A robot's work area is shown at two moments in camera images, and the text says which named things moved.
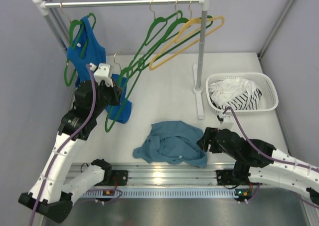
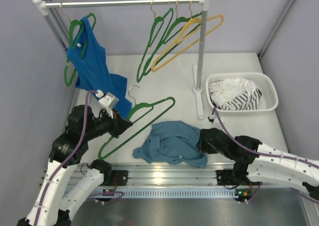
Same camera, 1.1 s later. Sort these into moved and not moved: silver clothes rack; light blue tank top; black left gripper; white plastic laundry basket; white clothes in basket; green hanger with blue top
Moved: black left gripper
Not moved: light blue tank top; green hanger with blue top; white clothes in basket; white plastic laundry basket; silver clothes rack
